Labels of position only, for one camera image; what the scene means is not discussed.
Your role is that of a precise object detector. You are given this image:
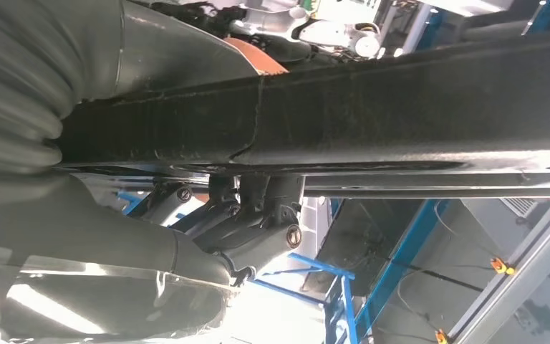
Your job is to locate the white robot body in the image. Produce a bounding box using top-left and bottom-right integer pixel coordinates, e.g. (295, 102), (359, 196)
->
(151, 0), (390, 65)

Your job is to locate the blue metal frame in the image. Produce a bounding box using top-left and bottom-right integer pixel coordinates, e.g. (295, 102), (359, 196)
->
(115, 189), (453, 344)

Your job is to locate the grey metal frame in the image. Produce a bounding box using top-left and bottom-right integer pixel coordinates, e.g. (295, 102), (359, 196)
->
(445, 196), (550, 344)

